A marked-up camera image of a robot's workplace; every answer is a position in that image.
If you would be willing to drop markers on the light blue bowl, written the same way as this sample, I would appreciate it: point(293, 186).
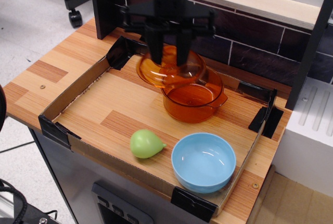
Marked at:
point(203, 162)

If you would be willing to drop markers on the black vertical post right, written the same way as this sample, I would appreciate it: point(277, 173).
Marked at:
point(309, 54)

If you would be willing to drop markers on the black vertical post left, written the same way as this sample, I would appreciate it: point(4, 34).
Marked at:
point(104, 19)

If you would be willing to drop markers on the white toy sink drainboard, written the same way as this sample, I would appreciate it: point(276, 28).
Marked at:
point(304, 154)

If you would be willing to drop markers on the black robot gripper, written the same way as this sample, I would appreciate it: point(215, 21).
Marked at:
point(182, 18)

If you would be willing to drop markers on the orange transparent pot lid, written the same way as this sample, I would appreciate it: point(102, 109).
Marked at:
point(168, 74)

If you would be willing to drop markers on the orange transparent pot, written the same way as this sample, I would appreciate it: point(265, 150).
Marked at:
point(196, 102)

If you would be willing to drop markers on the green toy pear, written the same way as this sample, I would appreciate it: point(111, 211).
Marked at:
point(145, 144)

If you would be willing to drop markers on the toy oven front panel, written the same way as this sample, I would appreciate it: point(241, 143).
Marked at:
point(113, 209)

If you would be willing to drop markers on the black vertical post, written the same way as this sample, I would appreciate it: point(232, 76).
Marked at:
point(104, 19)
point(309, 54)

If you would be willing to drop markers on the black office chair base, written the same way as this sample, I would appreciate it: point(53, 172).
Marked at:
point(74, 15)

